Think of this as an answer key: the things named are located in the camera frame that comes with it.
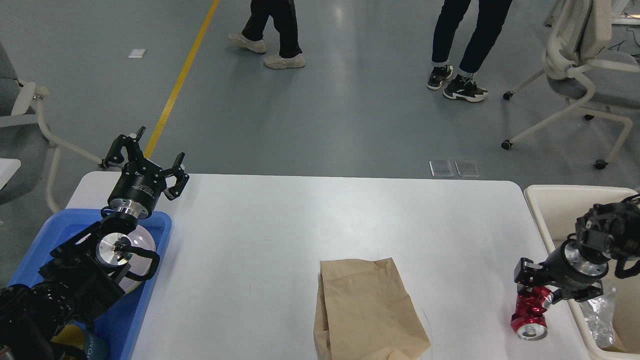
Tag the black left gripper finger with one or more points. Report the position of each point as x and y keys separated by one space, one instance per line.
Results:
x=181 y=178
x=125 y=153

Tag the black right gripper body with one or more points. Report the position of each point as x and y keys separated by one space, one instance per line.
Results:
x=572 y=266

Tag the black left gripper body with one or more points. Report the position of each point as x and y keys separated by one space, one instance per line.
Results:
x=138 y=188

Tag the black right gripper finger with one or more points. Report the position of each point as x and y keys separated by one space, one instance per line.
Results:
x=530 y=274
x=579 y=295

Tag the crushed red can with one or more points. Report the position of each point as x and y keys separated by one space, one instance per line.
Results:
x=528 y=321

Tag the pink plate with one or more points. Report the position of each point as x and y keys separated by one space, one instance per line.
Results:
x=139 y=238

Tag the brown paper bag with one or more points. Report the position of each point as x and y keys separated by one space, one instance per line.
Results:
x=364 y=312

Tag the aluminium foil tray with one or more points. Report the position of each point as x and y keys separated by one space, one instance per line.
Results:
x=598 y=313

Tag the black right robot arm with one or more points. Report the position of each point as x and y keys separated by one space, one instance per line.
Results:
x=606 y=232

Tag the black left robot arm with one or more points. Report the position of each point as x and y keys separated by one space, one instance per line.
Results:
x=82 y=279

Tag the white plastic bin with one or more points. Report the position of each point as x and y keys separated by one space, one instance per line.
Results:
x=555 y=209

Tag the grey chair at left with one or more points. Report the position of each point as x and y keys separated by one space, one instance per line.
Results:
x=26 y=136

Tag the white table at left edge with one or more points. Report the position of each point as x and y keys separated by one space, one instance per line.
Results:
x=8 y=168

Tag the blue plastic tray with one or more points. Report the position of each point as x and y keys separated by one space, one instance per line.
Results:
x=120 y=326

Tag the person in black trousers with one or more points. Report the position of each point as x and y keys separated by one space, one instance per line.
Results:
x=284 y=18

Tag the white grey office chair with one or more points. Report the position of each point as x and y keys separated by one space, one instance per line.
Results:
x=579 y=67

